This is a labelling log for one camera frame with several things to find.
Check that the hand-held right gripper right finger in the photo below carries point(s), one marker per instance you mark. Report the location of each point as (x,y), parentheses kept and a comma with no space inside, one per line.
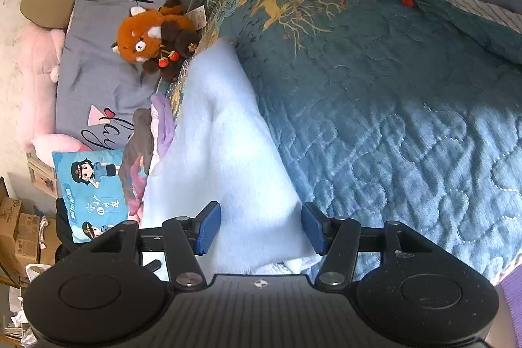
(314,227)

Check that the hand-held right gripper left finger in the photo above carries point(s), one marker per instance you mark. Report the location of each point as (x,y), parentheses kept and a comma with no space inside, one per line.
(208,227)

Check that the pink and blue fleece garment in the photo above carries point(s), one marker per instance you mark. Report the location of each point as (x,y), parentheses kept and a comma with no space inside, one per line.
(228,152)

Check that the pink printed cloth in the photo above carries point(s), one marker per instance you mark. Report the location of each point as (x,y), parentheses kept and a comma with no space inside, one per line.
(136,201)

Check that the purple garment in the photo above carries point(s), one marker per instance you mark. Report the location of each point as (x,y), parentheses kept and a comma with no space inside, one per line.
(163,128)

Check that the blue cartoon pillow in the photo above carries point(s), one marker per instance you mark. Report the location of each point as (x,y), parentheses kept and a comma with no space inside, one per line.
(93,185)

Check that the teal embroidered quilt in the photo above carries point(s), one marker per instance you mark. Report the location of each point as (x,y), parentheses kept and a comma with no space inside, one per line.
(387,107)

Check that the black jacket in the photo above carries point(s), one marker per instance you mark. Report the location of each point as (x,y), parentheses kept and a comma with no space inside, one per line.
(63,225)

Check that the white plastic bag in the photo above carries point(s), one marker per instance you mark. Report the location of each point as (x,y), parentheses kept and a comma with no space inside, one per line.
(34,270)

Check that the cardboard box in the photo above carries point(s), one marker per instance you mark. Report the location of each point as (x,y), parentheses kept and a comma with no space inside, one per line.
(28,238)
(9,217)
(10,262)

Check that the red panda plush toy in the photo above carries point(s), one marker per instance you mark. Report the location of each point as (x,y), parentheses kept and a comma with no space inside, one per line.
(138,38)

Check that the purple knit cloth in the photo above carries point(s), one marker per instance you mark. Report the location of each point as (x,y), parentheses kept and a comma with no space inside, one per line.
(509,291)

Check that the grey printed bed sheet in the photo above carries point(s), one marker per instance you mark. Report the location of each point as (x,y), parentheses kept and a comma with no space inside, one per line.
(102,46)

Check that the pink plush toy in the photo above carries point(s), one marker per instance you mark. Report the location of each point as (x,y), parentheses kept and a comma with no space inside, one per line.
(36,87)

